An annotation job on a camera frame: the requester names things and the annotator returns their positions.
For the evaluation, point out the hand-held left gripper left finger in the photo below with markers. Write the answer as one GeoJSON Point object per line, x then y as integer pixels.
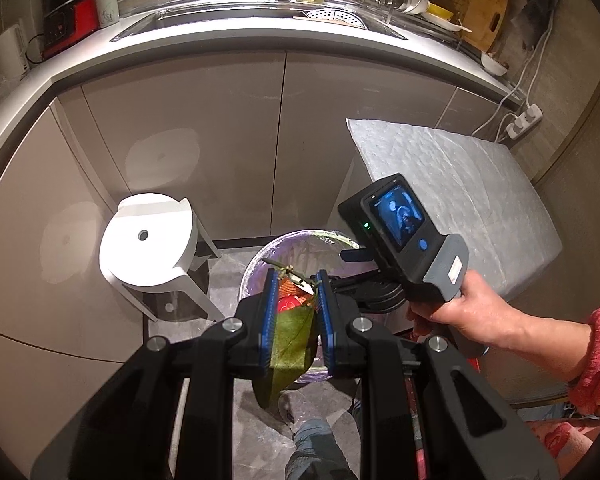
{"type": "Point", "coordinates": [270, 330]}

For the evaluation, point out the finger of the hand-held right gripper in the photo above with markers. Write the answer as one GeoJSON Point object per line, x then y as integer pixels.
{"type": "Point", "coordinates": [347, 284]}
{"type": "Point", "coordinates": [355, 255]}

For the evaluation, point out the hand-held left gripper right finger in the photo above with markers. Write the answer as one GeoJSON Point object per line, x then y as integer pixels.
{"type": "Point", "coordinates": [327, 330]}

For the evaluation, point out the green leaf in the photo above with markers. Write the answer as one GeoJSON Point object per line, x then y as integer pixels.
{"type": "Point", "coordinates": [291, 345]}

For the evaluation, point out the round bin with purple bag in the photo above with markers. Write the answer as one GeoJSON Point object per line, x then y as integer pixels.
{"type": "Point", "coordinates": [305, 252]}

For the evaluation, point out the person's right forearm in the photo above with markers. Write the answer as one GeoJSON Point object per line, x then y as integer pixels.
{"type": "Point", "coordinates": [555, 340]}

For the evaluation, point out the person's right hand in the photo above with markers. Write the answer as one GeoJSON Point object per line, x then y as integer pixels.
{"type": "Point", "coordinates": [475, 320]}

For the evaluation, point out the red packet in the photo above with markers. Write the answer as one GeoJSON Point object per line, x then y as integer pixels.
{"type": "Point", "coordinates": [290, 304]}

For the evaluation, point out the orange foam net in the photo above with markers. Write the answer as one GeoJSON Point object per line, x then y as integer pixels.
{"type": "Point", "coordinates": [291, 287]}

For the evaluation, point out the grey slipper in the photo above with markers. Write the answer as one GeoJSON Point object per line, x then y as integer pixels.
{"type": "Point", "coordinates": [292, 407]}

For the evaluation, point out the person's grey trouser leg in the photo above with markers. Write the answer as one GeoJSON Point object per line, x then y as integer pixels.
{"type": "Point", "coordinates": [315, 445]}

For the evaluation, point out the white round stool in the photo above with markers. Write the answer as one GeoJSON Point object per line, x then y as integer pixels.
{"type": "Point", "coordinates": [145, 255]}

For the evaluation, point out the white power strip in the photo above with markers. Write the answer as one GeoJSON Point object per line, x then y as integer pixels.
{"type": "Point", "coordinates": [524, 121]}

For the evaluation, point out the beige kitchen cabinet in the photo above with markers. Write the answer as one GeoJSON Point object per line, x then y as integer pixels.
{"type": "Point", "coordinates": [180, 135]}

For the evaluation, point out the small white bowl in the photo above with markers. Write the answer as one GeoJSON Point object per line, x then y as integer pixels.
{"type": "Point", "coordinates": [494, 64]}

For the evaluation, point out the metal steamer plate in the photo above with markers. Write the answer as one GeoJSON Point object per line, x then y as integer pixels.
{"type": "Point", "coordinates": [330, 17]}

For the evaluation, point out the yellow dish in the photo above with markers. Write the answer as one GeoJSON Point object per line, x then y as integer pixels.
{"type": "Point", "coordinates": [439, 11]}

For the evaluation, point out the wooden cutting board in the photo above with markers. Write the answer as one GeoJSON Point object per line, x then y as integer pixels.
{"type": "Point", "coordinates": [475, 5]}

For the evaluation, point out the stainless steel sink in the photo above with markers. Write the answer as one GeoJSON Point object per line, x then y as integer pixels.
{"type": "Point", "coordinates": [230, 12]}

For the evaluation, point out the dark hanging cloth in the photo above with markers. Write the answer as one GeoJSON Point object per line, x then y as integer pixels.
{"type": "Point", "coordinates": [535, 7]}

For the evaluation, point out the white cup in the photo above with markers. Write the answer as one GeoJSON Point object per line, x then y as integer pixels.
{"type": "Point", "coordinates": [107, 10]}

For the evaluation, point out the red and black blender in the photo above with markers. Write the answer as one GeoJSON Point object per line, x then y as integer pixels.
{"type": "Point", "coordinates": [67, 15]}

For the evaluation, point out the white kettle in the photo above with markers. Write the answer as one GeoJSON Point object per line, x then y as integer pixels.
{"type": "Point", "coordinates": [10, 52]}

